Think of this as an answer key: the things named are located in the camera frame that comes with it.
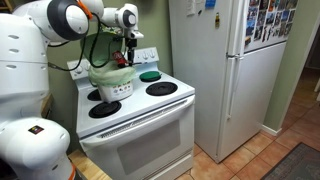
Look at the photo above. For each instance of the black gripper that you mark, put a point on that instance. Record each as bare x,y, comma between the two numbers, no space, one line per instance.
131,45

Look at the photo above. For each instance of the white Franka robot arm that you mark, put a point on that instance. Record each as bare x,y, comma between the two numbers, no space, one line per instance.
20,83

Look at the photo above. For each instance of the green bin lid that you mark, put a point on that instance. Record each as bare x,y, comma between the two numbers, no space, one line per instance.
103,48

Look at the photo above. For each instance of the white compost bin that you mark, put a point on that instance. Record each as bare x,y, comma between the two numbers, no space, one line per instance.
116,93

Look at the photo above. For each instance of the green round burner cover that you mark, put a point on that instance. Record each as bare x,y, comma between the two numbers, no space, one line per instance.
150,75

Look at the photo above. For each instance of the small black coil burner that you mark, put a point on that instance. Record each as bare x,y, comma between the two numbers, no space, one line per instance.
93,95
150,81

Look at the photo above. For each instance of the large black coil burner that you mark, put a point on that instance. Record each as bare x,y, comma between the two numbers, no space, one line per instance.
105,109
161,89

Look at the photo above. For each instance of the white stove control knob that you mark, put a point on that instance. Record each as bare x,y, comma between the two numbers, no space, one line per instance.
78,70

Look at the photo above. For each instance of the white refrigerator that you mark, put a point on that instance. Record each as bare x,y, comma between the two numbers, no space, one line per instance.
206,83

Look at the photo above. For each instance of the white paper note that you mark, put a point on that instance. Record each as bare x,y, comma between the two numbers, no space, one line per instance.
193,6

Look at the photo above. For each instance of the yellow fridge magnet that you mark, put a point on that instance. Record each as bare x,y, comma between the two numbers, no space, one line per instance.
217,20

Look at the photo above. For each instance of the white electric stove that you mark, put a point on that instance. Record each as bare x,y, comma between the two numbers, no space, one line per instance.
133,153

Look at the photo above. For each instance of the small wooden side counter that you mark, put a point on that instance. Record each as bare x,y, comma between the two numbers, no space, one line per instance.
48,105

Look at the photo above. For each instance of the blue fridge magnet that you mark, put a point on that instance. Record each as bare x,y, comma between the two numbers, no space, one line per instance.
210,3

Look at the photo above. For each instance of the light wooden robot platform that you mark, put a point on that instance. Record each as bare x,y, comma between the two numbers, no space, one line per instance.
88,166

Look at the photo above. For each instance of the photo magnet collage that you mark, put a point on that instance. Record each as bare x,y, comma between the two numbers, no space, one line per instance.
270,20

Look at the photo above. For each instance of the patterned floor rug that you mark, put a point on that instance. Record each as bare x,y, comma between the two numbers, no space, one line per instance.
296,165

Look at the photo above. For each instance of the wooden wall spice rack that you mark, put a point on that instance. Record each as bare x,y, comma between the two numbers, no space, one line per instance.
6,4

